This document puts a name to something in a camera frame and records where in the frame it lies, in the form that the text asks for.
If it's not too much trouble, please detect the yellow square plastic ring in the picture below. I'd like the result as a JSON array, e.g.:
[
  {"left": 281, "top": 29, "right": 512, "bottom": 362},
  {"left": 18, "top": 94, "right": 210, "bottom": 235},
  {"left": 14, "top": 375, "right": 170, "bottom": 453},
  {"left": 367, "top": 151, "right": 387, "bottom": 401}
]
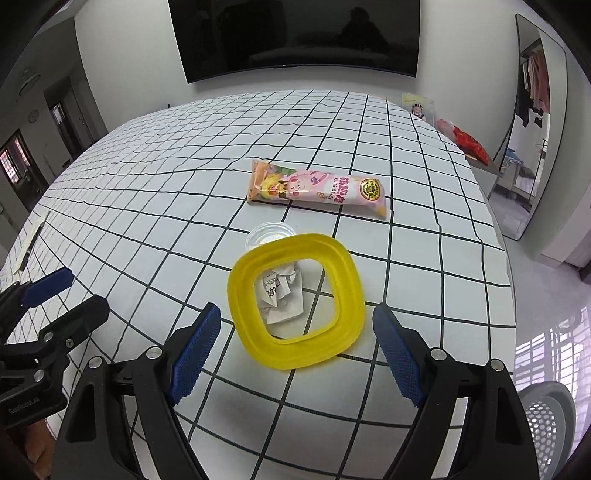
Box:
[{"left": 228, "top": 233, "right": 366, "bottom": 371}]

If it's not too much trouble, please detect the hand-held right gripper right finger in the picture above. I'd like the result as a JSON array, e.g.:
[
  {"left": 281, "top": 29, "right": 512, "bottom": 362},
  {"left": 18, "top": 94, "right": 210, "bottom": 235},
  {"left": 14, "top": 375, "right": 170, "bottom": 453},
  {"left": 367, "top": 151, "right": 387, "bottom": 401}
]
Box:
[{"left": 372, "top": 302, "right": 541, "bottom": 480}]

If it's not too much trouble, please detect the pink snack packet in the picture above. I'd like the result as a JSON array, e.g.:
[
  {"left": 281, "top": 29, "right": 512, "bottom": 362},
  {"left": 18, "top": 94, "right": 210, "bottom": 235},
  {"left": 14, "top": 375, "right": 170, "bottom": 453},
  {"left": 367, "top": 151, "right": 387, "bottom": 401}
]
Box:
[{"left": 246, "top": 159, "right": 387, "bottom": 220}]

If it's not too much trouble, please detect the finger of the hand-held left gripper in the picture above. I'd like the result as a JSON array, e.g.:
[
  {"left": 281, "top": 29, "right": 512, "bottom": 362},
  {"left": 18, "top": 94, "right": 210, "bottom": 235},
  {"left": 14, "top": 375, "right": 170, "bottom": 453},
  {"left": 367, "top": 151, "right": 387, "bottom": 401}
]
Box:
[
  {"left": 0, "top": 267, "right": 75, "bottom": 324},
  {"left": 0, "top": 295, "right": 110, "bottom": 374}
]

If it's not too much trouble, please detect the pink and red bag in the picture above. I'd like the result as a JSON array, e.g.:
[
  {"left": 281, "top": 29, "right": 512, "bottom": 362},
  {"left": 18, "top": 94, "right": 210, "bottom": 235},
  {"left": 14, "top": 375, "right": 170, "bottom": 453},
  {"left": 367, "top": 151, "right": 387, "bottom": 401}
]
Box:
[{"left": 434, "top": 117, "right": 491, "bottom": 166}]

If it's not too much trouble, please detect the tall standing mirror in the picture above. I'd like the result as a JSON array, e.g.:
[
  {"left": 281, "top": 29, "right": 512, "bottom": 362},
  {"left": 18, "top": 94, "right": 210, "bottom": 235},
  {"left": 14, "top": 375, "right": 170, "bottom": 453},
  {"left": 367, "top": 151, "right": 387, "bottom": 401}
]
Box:
[{"left": 489, "top": 13, "right": 568, "bottom": 241}]

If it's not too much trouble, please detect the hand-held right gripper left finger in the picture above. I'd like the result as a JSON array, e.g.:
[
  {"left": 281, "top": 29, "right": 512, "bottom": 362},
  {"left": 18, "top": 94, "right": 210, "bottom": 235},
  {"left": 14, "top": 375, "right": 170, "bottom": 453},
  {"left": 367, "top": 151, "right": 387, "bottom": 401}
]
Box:
[{"left": 55, "top": 302, "right": 222, "bottom": 480}]

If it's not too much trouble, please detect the black wall television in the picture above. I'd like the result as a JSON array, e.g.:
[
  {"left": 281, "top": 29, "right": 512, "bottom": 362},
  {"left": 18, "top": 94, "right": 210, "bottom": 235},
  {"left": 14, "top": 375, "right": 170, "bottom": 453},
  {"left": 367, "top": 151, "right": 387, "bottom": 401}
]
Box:
[{"left": 167, "top": 0, "right": 422, "bottom": 84}]

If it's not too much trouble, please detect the clear plastic cup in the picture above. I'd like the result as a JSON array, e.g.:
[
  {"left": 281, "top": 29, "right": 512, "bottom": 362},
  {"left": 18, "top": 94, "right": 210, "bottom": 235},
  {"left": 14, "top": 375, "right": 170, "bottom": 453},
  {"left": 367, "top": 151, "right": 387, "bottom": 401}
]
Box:
[{"left": 246, "top": 222, "right": 297, "bottom": 252}]

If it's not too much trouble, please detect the white grid tablecloth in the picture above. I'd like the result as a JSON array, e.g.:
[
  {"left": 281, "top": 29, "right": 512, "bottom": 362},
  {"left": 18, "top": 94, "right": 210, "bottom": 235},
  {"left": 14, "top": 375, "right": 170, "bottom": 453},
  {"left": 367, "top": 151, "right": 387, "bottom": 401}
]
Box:
[{"left": 0, "top": 90, "right": 517, "bottom": 480}]

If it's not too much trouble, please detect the crumpled white paper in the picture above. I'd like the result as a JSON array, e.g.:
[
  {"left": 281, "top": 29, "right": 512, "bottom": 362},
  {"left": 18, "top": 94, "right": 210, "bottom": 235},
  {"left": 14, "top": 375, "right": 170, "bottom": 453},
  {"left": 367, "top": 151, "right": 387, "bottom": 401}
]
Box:
[{"left": 255, "top": 262, "right": 305, "bottom": 326}]

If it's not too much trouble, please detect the picture card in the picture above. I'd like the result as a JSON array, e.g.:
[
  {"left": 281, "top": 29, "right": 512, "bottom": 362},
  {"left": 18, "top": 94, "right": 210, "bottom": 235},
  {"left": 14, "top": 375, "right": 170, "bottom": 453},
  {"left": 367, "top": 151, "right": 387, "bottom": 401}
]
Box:
[{"left": 401, "top": 92, "right": 437, "bottom": 125}]

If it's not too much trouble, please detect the grey perforated basket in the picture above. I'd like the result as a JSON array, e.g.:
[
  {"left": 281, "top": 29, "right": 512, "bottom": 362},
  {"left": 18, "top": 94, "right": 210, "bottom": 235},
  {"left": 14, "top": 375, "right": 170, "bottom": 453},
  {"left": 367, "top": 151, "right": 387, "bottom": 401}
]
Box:
[{"left": 517, "top": 381, "right": 578, "bottom": 480}]

